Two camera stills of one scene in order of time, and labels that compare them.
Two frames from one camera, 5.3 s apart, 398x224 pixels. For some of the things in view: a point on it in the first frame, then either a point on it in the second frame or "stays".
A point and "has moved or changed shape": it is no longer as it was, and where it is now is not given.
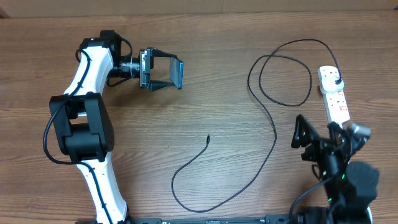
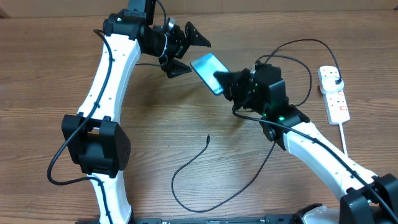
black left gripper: [145, 68] to [180, 46]
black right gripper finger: [337, 135] to [230, 83]
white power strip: [336, 103] stays
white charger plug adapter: [329, 86] stays
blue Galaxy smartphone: [176, 71] has moved or changed shape
